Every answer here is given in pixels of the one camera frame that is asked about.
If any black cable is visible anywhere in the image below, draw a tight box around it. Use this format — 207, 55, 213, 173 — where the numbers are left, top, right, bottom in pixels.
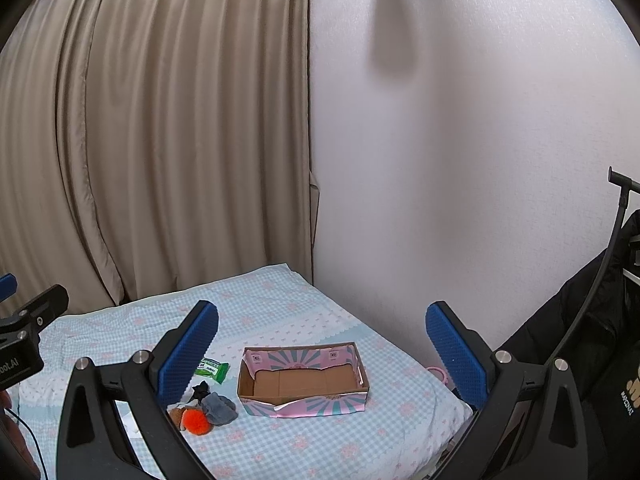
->
3, 406, 50, 480

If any beige curtain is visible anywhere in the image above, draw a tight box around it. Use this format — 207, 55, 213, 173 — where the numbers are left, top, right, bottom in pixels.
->
1, 0, 312, 313

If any black fabric scrunchie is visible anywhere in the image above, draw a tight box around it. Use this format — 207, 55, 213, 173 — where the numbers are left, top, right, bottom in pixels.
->
190, 380, 210, 403

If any green wet wipes pack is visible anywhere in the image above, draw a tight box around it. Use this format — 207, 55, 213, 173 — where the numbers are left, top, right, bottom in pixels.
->
194, 358, 230, 385

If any pink cardboard box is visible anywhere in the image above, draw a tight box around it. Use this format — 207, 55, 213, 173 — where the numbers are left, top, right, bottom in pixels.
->
238, 342, 370, 418

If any light blue patterned bedsheet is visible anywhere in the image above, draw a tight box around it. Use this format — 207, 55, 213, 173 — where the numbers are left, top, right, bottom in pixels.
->
10, 266, 472, 479

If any orange pompom ball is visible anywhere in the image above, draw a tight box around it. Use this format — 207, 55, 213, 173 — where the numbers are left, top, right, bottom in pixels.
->
181, 408, 213, 436

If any grey fluffy sock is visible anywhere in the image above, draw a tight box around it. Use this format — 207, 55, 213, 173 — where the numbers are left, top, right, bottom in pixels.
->
201, 392, 238, 427

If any pink ring object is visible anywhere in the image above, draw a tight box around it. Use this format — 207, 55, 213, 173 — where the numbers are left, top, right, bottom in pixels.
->
427, 366, 449, 386

